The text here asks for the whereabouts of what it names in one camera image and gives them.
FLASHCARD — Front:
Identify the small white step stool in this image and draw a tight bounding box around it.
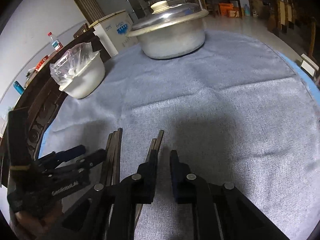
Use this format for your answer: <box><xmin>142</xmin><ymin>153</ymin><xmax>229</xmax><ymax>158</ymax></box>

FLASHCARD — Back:
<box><xmin>300</xmin><ymin>54</ymin><xmax>319</xmax><ymax>80</ymax></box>

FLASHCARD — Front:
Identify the person's left hand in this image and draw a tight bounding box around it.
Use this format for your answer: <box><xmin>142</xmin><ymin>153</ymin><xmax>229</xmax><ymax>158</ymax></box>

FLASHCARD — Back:
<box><xmin>10</xmin><ymin>201</ymin><xmax>63</xmax><ymax>239</ymax></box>

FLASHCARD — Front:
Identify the clear plastic water bottle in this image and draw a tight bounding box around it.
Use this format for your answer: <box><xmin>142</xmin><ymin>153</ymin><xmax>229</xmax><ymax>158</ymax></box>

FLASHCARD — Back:
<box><xmin>47</xmin><ymin>32</ymin><xmax>63</xmax><ymax>52</ymax></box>

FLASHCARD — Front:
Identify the blue thermos bottle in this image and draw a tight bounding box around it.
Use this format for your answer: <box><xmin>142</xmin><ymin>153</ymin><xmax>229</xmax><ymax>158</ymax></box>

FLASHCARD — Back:
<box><xmin>13</xmin><ymin>81</ymin><xmax>24</xmax><ymax>95</ymax></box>

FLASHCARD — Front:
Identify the aluminium pot with lid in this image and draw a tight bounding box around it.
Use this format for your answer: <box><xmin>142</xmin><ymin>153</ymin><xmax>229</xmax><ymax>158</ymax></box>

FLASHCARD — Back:
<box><xmin>126</xmin><ymin>1</ymin><xmax>209</xmax><ymax>60</ymax></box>

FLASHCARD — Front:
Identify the red patterned bowl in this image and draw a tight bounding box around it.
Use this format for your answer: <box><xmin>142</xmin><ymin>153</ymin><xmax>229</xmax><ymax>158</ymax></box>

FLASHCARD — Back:
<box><xmin>35</xmin><ymin>55</ymin><xmax>49</xmax><ymax>72</ymax></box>

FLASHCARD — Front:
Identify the dark chopstick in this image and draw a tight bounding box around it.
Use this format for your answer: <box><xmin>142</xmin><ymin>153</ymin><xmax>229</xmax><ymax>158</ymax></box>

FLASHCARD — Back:
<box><xmin>145</xmin><ymin>138</ymin><xmax>157</xmax><ymax>163</ymax></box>
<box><xmin>106</xmin><ymin>128</ymin><xmax>123</xmax><ymax>186</ymax></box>
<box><xmin>135</xmin><ymin>130</ymin><xmax>164</xmax><ymax>228</ymax></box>

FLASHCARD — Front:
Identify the white bowl with plastic bag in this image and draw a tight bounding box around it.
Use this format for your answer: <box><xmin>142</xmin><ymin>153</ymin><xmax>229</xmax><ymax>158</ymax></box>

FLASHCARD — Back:
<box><xmin>49</xmin><ymin>42</ymin><xmax>105</xmax><ymax>99</ymax></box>

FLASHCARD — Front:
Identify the white chest freezer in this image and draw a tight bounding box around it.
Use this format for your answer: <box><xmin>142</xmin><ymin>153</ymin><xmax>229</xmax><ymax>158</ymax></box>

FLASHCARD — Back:
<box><xmin>89</xmin><ymin>10</ymin><xmax>138</xmax><ymax>57</ymax></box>

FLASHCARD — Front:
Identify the grey table cloth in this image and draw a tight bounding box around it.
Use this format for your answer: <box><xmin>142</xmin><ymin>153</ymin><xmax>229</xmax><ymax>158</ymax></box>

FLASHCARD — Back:
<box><xmin>41</xmin><ymin>30</ymin><xmax>319</xmax><ymax>239</ymax></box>

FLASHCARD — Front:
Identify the dark wooden side table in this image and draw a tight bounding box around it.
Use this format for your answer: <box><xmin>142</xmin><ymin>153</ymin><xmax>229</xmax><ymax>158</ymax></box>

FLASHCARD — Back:
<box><xmin>205</xmin><ymin>0</ymin><xmax>243</xmax><ymax>18</ymax></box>

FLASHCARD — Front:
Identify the dark carved wooden sideboard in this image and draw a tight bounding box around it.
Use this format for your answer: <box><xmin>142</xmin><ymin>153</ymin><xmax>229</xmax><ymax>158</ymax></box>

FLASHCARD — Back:
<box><xmin>14</xmin><ymin>28</ymin><xmax>111</xmax><ymax>159</ymax></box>

